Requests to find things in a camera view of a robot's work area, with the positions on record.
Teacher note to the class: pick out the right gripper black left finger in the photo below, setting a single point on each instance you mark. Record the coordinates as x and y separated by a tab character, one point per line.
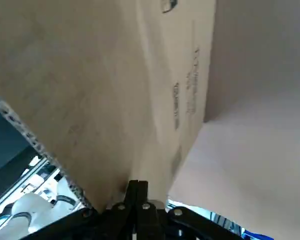
115	222

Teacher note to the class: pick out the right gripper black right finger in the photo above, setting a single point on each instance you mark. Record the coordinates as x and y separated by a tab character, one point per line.
152	222

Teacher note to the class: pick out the brown cardboard box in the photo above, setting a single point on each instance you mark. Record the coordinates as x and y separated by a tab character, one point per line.
90	87

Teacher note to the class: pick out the aluminium frame rail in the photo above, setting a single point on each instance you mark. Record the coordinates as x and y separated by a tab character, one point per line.
33	168

